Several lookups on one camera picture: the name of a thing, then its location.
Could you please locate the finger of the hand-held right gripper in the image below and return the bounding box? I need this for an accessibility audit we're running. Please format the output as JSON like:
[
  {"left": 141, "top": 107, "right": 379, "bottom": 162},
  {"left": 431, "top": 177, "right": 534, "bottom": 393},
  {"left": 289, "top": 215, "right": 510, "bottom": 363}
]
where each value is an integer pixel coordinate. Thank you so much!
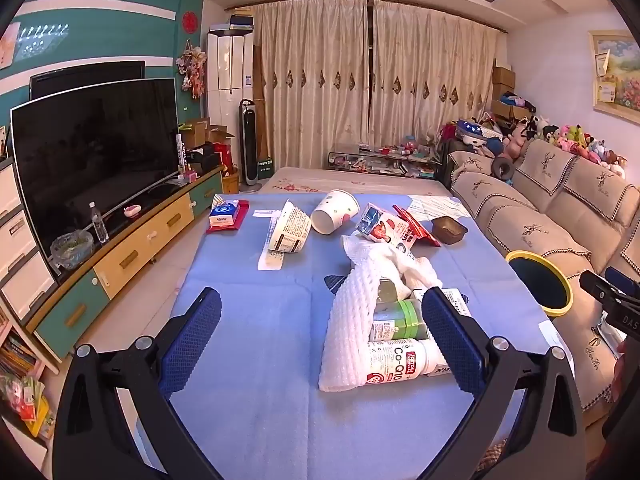
[
  {"left": 579, "top": 270, "right": 640, "bottom": 312},
  {"left": 604, "top": 266, "right": 640, "bottom": 292}
]

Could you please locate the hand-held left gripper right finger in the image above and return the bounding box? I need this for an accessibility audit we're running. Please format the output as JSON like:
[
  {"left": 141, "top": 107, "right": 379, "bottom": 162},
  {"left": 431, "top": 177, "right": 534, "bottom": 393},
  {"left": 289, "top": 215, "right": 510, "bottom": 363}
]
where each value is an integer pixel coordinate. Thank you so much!
[{"left": 421, "top": 286, "right": 587, "bottom": 480}]

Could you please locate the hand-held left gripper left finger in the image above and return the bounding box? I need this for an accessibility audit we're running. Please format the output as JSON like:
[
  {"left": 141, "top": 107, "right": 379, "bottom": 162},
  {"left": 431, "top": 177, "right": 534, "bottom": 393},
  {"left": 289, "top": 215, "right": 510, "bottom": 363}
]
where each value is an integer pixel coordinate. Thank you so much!
[{"left": 52, "top": 287, "right": 223, "bottom": 480}]

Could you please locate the yellow-rimmed trash bin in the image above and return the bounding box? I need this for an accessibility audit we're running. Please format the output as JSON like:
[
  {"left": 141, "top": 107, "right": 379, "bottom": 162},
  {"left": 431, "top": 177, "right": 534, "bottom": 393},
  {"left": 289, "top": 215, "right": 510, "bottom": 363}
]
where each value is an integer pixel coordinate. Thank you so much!
[{"left": 505, "top": 251, "right": 573, "bottom": 317}]

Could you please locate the person's right hand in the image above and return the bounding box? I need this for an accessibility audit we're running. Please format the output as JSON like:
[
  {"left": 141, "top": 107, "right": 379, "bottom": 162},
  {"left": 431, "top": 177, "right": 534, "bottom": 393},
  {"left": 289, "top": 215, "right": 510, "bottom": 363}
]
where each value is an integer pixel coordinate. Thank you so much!
[{"left": 613, "top": 341, "right": 640, "bottom": 403}]

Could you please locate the small white box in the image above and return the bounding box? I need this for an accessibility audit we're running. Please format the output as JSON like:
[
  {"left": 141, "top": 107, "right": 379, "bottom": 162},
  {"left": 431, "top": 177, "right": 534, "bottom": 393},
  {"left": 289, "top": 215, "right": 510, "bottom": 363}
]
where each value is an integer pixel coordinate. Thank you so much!
[{"left": 440, "top": 287, "right": 473, "bottom": 319}]

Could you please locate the green-lidded bottle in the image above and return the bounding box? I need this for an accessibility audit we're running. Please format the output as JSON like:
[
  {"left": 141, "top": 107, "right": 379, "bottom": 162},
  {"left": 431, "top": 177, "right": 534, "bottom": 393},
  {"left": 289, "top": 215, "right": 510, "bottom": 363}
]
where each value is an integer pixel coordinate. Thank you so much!
[{"left": 370, "top": 299, "right": 431, "bottom": 343}]

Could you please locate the white supplement bottle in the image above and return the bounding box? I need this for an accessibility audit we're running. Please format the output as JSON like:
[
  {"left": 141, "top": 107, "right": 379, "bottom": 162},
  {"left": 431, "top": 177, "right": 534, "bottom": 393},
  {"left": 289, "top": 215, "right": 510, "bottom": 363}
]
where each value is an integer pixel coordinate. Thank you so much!
[{"left": 366, "top": 338, "right": 448, "bottom": 388}]

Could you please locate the olive green container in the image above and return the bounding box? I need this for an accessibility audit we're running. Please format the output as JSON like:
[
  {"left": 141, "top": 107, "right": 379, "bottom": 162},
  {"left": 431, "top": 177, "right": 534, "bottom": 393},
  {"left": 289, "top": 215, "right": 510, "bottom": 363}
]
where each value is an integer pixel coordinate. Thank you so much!
[{"left": 377, "top": 277, "right": 413, "bottom": 306}]

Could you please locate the beige sofa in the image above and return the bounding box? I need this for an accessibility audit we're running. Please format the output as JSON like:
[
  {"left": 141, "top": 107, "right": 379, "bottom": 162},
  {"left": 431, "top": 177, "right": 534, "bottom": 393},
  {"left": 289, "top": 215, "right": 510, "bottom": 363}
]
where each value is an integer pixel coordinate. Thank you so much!
[{"left": 440, "top": 137, "right": 640, "bottom": 411}]

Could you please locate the white paper towel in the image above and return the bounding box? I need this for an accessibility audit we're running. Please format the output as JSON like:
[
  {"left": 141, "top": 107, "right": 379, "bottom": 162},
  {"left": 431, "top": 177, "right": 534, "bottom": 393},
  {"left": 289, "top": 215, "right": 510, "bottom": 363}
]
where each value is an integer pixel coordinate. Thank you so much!
[{"left": 341, "top": 234, "right": 443, "bottom": 306}]

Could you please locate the blue tablecloth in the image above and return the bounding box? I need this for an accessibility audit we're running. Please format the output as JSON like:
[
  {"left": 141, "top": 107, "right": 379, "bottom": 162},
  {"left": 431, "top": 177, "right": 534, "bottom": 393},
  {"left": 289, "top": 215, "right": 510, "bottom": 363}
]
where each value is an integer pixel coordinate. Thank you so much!
[{"left": 135, "top": 192, "right": 553, "bottom": 480}]

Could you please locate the white foam fruit net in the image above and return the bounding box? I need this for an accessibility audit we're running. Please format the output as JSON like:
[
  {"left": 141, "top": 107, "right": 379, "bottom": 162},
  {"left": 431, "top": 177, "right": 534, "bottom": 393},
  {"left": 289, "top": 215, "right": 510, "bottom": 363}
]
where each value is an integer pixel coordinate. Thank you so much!
[{"left": 319, "top": 260, "right": 401, "bottom": 393}]

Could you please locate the teal and yellow TV cabinet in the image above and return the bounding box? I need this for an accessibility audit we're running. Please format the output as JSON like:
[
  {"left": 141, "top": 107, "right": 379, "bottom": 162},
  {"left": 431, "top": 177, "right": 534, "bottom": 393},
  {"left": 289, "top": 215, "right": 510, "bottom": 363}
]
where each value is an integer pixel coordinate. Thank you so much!
[{"left": 25, "top": 165, "right": 226, "bottom": 361}]

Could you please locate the brown plastic tray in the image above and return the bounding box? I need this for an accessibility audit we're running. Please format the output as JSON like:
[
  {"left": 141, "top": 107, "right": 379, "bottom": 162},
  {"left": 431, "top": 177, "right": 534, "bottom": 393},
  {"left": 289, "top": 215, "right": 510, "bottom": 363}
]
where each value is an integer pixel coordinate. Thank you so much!
[{"left": 431, "top": 216, "right": 470, "bottom": 246}]

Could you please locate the pink milk carton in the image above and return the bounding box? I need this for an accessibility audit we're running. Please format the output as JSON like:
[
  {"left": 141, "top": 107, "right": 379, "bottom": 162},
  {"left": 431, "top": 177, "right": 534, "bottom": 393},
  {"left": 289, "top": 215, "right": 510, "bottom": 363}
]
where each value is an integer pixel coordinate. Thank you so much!
[{"left": 381, "top": 212, "right": 418, "bottom": 261}]

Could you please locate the white paper scrap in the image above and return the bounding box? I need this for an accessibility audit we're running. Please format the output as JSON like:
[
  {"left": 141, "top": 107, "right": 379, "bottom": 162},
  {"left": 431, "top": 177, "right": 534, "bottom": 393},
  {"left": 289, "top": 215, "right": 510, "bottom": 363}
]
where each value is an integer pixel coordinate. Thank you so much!
[{"left": 256, "top": 247, "right": 289, "bottom": 272}]

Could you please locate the red snack wrapper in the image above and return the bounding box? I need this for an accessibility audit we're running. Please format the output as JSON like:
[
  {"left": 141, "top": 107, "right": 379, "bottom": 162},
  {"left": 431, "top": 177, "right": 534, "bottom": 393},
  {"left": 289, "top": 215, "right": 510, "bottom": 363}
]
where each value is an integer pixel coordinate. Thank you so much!
[{"left": 392, "top": 204, "right": 443, "bottom": 248}]

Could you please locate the blue and white tissue pack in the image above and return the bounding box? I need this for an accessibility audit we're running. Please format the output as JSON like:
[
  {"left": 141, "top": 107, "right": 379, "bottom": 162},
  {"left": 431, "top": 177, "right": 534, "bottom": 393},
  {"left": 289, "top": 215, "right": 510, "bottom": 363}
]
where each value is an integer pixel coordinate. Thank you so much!
[{"left": 207, "top": 200, "right": 241, "bottom": 226}]

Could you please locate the striped white paper sheet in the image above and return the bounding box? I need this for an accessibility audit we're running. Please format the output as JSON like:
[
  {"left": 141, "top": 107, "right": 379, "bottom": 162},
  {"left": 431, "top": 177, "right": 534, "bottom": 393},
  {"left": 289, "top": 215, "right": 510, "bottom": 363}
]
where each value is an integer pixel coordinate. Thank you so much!
[{"left": 405, "top": 195, "right": 473, "bottom": 221}]

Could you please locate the pile of plush toys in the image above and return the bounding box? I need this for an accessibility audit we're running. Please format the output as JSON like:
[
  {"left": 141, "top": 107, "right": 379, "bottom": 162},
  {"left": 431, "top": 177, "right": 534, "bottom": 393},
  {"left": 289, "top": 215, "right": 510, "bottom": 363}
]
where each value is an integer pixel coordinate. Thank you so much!
[{"left": 500, "top": 112, "right": 628, "bottom": 177}]

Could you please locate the white yogurt tub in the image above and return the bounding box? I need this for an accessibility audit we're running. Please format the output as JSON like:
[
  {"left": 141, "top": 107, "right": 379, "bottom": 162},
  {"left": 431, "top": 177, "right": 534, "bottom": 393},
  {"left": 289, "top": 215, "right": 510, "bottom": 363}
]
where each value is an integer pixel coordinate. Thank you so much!
[{"left": 267, "top": 200, "right": 313, "bottom": 254}]

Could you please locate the plastic bag on cabinet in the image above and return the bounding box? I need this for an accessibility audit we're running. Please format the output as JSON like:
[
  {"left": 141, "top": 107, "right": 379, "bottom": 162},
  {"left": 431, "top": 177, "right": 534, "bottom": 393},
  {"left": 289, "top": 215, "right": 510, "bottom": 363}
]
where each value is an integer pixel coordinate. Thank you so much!
[{"left": 50, "top": 230, "right": 95, "bottom": 271}]

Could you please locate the clear water bottle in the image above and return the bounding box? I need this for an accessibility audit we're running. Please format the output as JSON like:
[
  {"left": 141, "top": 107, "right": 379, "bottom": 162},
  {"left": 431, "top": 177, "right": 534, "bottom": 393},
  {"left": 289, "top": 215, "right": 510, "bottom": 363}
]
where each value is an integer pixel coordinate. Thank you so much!
[{"left": 89, "top": 201, "right": 110, "bottom": 245}]

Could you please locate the grey neck pillow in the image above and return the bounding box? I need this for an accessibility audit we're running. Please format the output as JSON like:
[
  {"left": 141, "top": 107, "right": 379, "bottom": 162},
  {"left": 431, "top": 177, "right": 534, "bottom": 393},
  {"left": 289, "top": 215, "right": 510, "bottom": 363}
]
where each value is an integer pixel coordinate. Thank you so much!
[{"left": 491, "top": 156, "right": 516, "bottom": 181}]

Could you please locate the white paper cup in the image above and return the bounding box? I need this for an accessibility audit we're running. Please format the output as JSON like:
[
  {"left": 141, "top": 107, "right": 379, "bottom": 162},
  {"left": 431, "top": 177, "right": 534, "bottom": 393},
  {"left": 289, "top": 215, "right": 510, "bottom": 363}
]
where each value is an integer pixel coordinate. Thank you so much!
[{"left": 310, "top": 189, "right": 361, "bottom": 236}]

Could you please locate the pile of colourful packets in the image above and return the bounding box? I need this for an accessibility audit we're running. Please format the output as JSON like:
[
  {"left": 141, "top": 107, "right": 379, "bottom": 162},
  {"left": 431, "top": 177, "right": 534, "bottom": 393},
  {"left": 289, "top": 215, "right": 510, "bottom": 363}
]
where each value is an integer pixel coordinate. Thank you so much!
[{"left": 0, "top": 370, "right": 56, "bottom": 441}]

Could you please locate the bookshelf with books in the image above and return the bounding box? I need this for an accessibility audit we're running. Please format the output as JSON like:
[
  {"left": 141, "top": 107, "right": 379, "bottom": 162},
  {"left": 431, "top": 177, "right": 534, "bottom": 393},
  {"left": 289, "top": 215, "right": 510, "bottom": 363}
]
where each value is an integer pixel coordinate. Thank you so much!
[{"left": 0, "top": 295, "right": 58, "bottom": 441}]

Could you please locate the black device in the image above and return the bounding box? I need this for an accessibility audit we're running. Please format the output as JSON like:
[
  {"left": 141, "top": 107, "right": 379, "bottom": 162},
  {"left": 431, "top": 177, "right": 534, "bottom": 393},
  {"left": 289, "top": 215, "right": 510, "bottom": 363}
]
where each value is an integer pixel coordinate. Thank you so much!
[{"left": 187, "top": 145, "right": 223, "bottom": 173}]

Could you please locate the red bag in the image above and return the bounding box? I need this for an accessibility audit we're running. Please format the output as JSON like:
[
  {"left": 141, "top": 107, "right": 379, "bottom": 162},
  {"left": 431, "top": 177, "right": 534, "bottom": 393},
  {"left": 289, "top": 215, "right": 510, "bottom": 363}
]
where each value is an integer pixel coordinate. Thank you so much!
[{"left": 212, "top": 142, "right": 236, "bottom": 171}]

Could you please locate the tall white narrow box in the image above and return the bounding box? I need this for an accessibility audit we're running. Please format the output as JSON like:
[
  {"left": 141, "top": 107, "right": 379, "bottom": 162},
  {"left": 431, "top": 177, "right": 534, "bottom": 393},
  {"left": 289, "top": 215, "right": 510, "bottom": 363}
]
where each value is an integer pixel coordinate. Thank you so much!
[{"left": 173, "top": 132, "right": 187, "bottom": 176}]

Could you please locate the beige floral cloth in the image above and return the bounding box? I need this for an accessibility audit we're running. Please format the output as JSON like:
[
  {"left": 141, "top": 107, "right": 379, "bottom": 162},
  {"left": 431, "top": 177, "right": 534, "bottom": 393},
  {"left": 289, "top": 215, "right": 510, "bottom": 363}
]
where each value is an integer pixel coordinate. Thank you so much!
[{"left": 260, "top": 166, "right": 451, "bottom": 198}]

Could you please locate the glass coffee table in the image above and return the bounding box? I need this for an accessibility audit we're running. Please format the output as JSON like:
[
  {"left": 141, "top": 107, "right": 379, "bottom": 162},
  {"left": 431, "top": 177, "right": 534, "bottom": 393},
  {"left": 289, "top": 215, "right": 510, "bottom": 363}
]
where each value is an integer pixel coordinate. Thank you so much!
[{"left": 327, "top": 145, "right": 443, "bottom": 178}]

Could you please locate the blue star-print plush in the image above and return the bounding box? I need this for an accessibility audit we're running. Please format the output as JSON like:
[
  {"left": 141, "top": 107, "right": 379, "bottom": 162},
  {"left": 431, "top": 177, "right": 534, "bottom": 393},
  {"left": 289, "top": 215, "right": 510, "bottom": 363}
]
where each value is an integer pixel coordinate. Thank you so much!
[{"left": 452, "top": 119, "right": 488, "bottom": 148}]

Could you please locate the black tower fan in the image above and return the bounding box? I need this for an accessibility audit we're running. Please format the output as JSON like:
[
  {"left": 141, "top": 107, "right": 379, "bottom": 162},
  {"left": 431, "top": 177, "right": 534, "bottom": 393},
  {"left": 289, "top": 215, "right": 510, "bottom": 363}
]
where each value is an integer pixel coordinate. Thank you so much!
[{"left": 238, "top": 98, "right": 263, "bottom": 193}]

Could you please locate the white drawer unit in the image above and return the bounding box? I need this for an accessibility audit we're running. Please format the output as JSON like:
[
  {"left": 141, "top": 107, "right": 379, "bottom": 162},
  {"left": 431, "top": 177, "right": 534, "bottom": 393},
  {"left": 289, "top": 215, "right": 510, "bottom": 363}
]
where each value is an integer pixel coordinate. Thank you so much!
[{"left": 0, "top": 157, "right": 56, "bottom": 321}]

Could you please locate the large curved television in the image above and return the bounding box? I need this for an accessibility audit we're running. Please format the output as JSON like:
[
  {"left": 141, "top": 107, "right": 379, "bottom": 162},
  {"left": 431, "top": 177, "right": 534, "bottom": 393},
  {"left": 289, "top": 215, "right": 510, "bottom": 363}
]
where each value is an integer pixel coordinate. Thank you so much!
[{"left": 10, "top": 77, "right": 182, "bottom": 273}]

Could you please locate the framed landscape painting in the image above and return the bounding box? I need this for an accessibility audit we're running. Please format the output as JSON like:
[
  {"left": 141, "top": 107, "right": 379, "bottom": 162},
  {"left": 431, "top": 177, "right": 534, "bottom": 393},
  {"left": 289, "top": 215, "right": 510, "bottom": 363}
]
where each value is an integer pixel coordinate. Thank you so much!
[{"left": 587, "top": 30, "right": 640, "bottom": 126}]

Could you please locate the beige embroidered curtain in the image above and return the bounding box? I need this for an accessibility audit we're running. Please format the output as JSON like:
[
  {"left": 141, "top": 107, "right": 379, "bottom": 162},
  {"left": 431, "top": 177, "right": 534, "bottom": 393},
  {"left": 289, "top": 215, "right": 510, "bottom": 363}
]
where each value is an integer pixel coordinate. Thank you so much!
[
  {"left": 369, "top": 0, "right": 501, "bottom": 133},
  {"left": 250, "top": 0, "right": 373, "bottom": 173}
]

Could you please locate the white standing air conditioner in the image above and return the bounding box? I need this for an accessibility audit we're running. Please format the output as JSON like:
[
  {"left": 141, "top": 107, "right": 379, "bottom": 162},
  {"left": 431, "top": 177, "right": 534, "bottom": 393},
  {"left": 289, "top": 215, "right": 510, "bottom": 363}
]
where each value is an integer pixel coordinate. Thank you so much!
[{"left": 206, "top": 27, "right": 256, "bottom": 133}]

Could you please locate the hanging flower decoration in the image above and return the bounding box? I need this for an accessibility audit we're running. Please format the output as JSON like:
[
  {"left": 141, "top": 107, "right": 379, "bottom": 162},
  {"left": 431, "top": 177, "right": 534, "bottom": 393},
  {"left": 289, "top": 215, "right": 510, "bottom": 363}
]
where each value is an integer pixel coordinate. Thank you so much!
[{"left": 176, "top": 40, "right": 208, "bottom": 100}]

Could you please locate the pink wall picture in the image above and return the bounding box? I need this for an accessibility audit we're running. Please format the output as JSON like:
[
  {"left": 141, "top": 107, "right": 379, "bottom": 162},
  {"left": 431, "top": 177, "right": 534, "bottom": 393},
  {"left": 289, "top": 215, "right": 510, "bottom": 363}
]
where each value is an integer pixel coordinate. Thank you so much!
[{"left": 0, "top": 22, "right": 22, "bottom": 68}]

